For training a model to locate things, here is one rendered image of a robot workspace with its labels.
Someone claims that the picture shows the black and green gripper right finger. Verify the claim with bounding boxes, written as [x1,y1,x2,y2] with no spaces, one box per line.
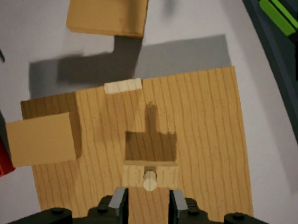
[168,190,269,224]

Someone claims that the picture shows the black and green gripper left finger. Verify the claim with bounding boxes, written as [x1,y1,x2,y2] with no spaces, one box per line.
[6,188,129,224]

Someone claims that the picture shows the light wooden dowel pin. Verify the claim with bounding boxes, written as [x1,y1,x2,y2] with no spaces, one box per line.
[143,170,157,191]

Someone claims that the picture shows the red open tray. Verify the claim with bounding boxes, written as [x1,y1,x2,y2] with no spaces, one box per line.
[0,136,15,177]

